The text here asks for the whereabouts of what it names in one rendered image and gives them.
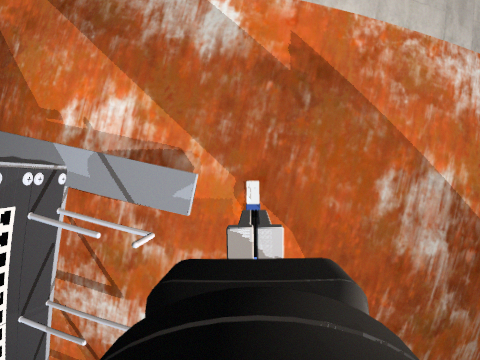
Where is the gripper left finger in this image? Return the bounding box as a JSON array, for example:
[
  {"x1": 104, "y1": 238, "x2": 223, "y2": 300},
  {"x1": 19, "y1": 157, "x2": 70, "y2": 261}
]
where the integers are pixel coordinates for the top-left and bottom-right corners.
[{"x1": 226, "y1": 210, "x2": 255, "y2": 259}]

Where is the black patch panel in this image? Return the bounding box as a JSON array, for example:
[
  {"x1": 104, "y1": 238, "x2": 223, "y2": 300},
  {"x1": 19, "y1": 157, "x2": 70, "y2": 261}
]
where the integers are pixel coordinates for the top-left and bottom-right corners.
[{"x1": 0, "y1": 131, "x2": 199, "y2": 360}]

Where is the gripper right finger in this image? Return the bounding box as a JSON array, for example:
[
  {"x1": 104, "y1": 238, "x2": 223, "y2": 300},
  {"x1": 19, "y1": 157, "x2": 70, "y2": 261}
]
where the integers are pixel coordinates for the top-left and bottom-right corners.
[{"x1": 254, "y1": 210, "x2": 284, "y2": 259}]

